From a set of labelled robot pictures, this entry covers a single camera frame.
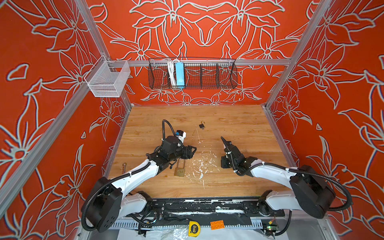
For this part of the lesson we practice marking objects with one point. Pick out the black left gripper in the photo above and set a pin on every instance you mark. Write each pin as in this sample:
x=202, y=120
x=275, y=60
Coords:
x=187, y=153

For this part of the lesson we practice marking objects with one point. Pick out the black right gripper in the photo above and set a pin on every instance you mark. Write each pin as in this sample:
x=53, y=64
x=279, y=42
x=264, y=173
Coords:
x=223, y=160

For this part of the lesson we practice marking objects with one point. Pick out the small black padlock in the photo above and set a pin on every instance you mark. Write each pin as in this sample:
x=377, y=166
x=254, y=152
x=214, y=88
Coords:
x=202, y=125

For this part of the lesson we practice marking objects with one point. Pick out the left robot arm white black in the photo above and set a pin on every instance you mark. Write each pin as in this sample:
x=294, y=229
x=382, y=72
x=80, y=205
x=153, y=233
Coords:
x=111, y=199

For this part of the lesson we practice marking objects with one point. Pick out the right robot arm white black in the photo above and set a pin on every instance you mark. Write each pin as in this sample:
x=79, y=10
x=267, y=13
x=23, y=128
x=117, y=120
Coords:
x=308, y=191

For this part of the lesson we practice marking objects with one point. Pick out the brass padlock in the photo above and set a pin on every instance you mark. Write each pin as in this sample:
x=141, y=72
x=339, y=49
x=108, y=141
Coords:
x=180, y=168

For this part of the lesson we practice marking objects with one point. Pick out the blue white box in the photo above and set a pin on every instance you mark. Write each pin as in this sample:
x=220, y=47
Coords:
x=180, y=75

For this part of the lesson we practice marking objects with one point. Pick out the yellow tape measure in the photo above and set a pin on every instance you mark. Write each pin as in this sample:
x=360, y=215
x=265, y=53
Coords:
x=194, y=229

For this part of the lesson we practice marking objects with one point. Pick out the orange lego brick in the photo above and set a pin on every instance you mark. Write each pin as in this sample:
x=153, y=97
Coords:
x=216, y=225

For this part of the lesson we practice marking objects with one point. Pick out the clear plastic bin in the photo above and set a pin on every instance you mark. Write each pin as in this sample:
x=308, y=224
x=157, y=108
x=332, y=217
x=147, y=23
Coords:
x=107, y=79

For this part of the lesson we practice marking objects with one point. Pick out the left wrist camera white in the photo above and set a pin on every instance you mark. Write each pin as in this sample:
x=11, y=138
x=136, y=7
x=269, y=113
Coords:
x=181, y=135

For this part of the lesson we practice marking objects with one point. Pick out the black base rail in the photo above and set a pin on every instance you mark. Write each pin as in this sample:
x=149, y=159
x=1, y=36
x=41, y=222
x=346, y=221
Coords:
x=242, y=212

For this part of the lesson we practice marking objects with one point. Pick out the black wire basket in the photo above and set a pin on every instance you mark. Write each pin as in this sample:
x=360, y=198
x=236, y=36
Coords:
x=200, y=73

